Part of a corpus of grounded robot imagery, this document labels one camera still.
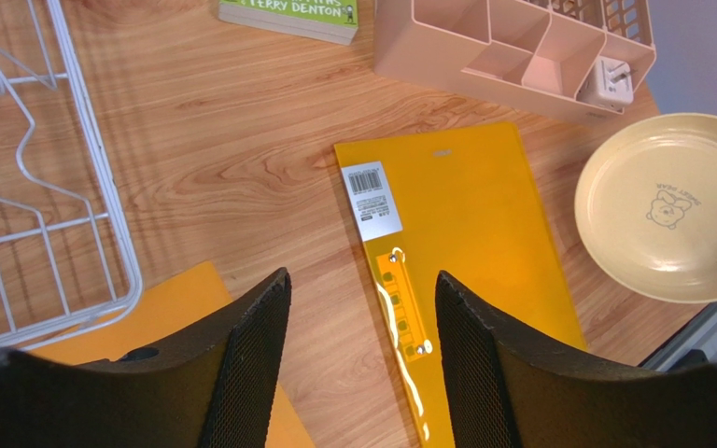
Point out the green treehouse book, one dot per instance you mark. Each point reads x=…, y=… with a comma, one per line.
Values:
x=330, y=21

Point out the left orange folder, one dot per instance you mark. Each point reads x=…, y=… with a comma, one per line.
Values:
x=161, y=311

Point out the white power adapter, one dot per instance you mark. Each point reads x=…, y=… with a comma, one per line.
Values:
x=608, y=85

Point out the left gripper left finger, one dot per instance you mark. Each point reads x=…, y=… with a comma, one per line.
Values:
x=210, y=384

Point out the right orange folder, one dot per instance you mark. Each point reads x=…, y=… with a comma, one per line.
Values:
x=463, y=201

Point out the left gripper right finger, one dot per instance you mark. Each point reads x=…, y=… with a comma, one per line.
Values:
x=510, y=385

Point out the white wire dish rack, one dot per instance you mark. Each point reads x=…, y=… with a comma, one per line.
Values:
x=68, y=264

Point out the orange folder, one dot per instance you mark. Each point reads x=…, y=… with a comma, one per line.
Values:
x=463, y=201
x=161, y=311

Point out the pink file organizer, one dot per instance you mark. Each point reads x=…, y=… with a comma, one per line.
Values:
x=528, y=55

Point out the cream yellow plate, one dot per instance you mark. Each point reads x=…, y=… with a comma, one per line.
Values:
x=646, y=207

